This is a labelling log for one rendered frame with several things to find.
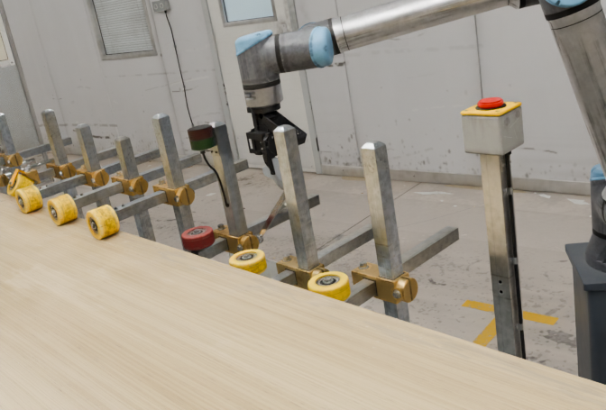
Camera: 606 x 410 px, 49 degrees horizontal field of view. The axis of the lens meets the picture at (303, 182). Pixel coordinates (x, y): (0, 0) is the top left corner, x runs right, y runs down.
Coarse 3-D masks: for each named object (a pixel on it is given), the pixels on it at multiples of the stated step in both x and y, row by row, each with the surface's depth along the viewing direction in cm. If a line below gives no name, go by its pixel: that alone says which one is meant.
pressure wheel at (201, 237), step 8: (184, 232) 167; (192, 232) 167; (200, 232) 166; (208, 232) 165; (184, 240) 164; (192, 240) 163; (200, 240) 163; (208, 240) 165; (192, 248) 164; (200, 248) 164
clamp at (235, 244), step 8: (216, 232) 174; (224, 232) 173; (248, 232) 170; (232, 240) 170; (240, 240) 168; (248, 240) 167; (256, 240) 169; (232, 248) 171; (240, 248) 167; (248, 248) 168; (256, 248) 170
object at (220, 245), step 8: (312, 200) 192; (264, 216) 183; (280, 216) 184; (288, 216) 186; (248, 224) 179; (256, 224) 178; (272, 224) 182; (256, 232) 178; (216, 240) 172; (224, 240) 171; (208, 248) 168; (216, 248) 170; (224, 248) 171; (208, 256) 168
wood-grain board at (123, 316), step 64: (0, 256) 176; (64, 256) 168; (128, 256) 160; (192, 256) 153; (0, 320) 138; (64, 320) 132; (128, 320) 128; (192, 320) 123; (256, 320) 119; (320, 320) 115; (384, 320) 111; (0, 384) 113; (64, 384) 109; (128, 384) 106; (192, 384) 103; (256, 384) 100; (320, 384) 97; (384, 384) 95; (448, 384) 92; (512, 384) 90; (576, 384) 88
